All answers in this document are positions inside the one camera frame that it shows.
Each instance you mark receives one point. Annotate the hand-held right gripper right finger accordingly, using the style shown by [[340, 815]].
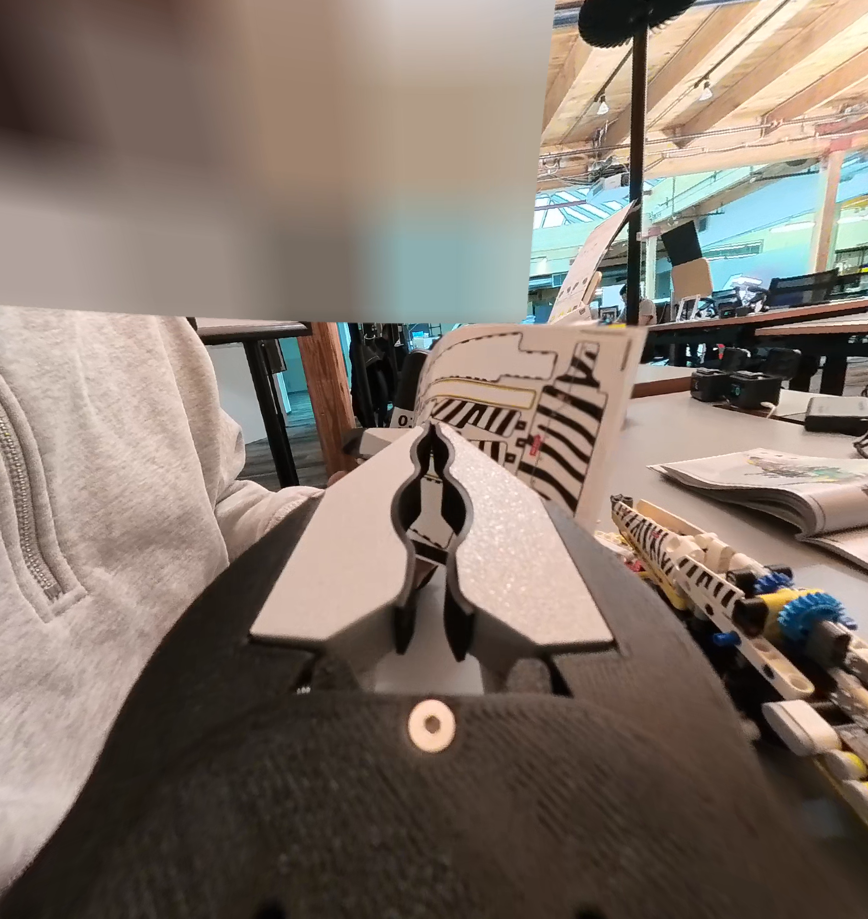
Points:
[[527, 567]]

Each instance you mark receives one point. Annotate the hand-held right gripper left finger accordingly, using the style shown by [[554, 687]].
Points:
[[333, 567]]

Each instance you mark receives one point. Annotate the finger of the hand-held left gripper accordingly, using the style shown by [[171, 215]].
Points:
[[384, 439]]

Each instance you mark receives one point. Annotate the zebra sticker sheet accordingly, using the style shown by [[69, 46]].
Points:
[[585, 402]]

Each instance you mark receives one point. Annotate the person's left forearm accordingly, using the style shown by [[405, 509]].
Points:
[[262, 495]]

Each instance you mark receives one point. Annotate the zebra striped lego helicopter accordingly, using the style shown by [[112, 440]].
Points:
[[699, 574]]

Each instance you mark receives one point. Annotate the lego instruction booklet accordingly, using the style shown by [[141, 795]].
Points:
[[764, 488]]

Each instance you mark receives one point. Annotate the black framed side table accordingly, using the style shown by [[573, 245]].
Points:
[[270, 402]]

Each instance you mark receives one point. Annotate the small black box device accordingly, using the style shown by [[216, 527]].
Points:
[[710, 388], [753, 391]]

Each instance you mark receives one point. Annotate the person's grey hoodie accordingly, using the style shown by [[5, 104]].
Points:
[[82, 502]]

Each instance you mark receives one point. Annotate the black and beige panel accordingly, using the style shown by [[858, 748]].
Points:
[[682, 244]]

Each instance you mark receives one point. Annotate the black pole with round disc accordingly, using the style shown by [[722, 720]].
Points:
[[638, 143]]

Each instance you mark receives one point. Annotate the black power adapter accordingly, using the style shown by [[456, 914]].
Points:
[[839, 415]]

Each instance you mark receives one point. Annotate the black computer monitor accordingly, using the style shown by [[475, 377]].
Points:
[[800, 291]]

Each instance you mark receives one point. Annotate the wooden support post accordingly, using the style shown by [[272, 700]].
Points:
[[326, 395]]

